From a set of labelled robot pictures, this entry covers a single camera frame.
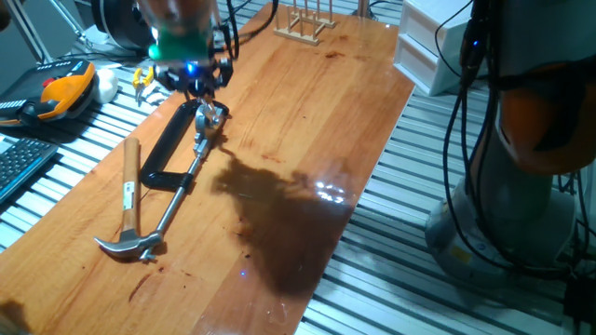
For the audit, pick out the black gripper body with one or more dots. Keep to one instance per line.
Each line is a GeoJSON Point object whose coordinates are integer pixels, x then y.
{"type": "Point", "coordinates": [191, 74]}

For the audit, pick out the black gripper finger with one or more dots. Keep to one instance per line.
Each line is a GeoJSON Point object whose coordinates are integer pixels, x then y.
{"type": "Point", "coordinates": [163, 76]}
{"type": "Point", "coordinates": [226, 72]}

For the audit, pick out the black C-clamp with screw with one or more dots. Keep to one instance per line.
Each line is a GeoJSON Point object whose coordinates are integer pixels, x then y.
{"type": "Point", "coordinates": [158, 177]}

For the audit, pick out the green wrist adapter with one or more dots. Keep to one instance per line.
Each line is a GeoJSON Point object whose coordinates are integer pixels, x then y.
{"type": "Point", "coordinates": [179, 46]}

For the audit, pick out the white round object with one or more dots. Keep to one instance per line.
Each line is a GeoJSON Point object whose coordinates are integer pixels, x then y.
{"type": "Point", "coordinates": [106, 86]}

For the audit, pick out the black filament spool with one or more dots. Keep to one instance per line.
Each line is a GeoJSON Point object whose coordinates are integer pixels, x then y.
{"type": "Point", "coordinates": [116, 23]}

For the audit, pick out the wooden dish rack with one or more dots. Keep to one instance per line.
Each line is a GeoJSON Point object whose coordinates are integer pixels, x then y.
{"type": "Point", "coordinates": [298, 36]}

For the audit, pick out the glossy wooden board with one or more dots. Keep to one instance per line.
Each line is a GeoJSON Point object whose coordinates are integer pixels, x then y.
{"type": "Point", "coordinates": [302, 116]}

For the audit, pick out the orange black teach pendant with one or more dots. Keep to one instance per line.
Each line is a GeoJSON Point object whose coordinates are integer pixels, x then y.
{"type": "Point", "coordinates": [65, 90]}

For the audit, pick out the grey metal stand pole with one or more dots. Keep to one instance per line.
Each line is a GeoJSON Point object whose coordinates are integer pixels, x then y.
{"type": "Point", "coordinates": [28, 32]}

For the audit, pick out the black computer keyboard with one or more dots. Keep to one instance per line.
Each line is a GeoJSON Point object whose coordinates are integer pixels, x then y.
{"type": "Point", "coordinates": [23, 163]}

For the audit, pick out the white drawer box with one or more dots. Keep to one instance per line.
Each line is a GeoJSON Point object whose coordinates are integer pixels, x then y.
{"type": "Point", "coordinates": [428, 46]}

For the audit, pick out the wooden post stand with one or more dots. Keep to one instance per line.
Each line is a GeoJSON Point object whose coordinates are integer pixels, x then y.
{"type": "Point", "coordinates": [362, 9]}

